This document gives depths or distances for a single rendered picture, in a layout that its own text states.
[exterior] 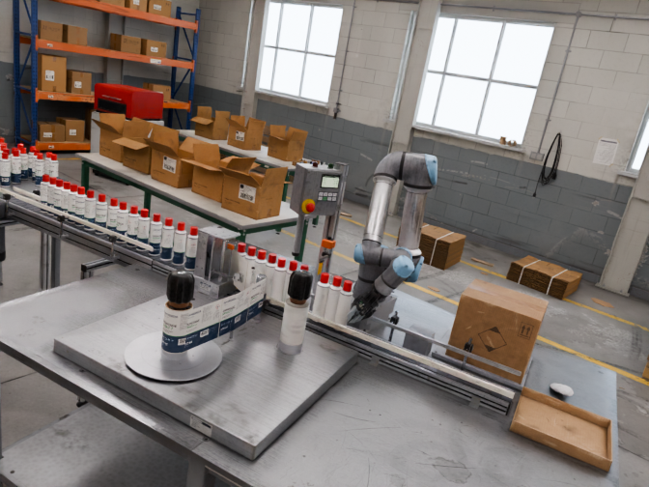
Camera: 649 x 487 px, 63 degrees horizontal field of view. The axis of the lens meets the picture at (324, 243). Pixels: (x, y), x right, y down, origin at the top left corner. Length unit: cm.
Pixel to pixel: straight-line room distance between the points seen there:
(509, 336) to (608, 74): 525
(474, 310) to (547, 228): 514
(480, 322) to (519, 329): 14
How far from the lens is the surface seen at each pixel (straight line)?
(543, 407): 214
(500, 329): 212
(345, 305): 207
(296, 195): 212
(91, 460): 247
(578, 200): 708
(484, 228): 746
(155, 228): 258
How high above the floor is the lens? 183
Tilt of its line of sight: 18 degrees down
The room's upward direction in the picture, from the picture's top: 10 degrees clockwise
